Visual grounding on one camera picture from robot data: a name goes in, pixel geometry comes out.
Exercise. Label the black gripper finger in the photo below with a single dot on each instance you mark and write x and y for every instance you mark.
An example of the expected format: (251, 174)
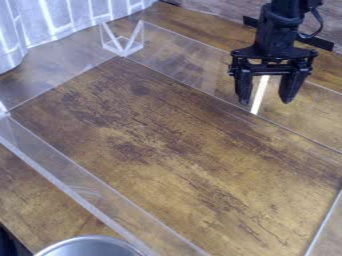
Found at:
(243, 85)
(290, 85)

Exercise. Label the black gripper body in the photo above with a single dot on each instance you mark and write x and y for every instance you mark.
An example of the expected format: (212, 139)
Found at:
(272, 55)

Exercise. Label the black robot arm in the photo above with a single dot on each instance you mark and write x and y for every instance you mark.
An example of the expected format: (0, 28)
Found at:
(272, 55)

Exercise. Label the silver metal pot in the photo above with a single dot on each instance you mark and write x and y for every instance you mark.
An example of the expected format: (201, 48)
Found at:
(90, 245)

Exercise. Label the clear acrylic barrier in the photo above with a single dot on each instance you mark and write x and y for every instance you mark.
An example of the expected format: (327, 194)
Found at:
(121, 129)

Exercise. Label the white sheer curtain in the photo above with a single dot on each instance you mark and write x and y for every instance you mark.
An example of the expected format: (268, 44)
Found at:
(32, 22)

